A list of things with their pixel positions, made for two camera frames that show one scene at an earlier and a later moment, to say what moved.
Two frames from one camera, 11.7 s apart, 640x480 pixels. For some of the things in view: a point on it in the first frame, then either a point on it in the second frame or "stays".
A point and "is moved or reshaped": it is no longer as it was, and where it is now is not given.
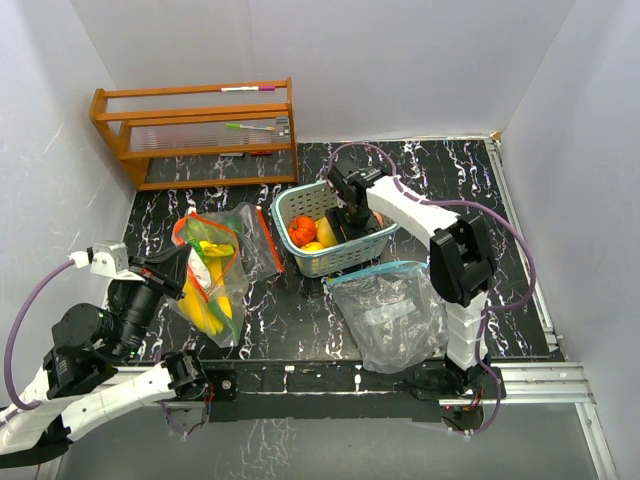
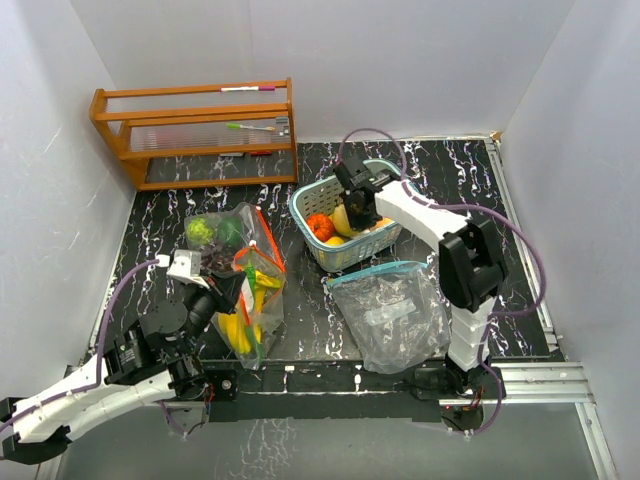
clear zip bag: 217,283 → 250,331
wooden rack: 220,121 stays
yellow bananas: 200,307 → 232,324
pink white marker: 247,88 stays
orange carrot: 302,230 → 322,225
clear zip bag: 394,315 stays
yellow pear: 325,234 is moved or reshaped
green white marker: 242,126 stays
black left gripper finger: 167,269 → 224,288
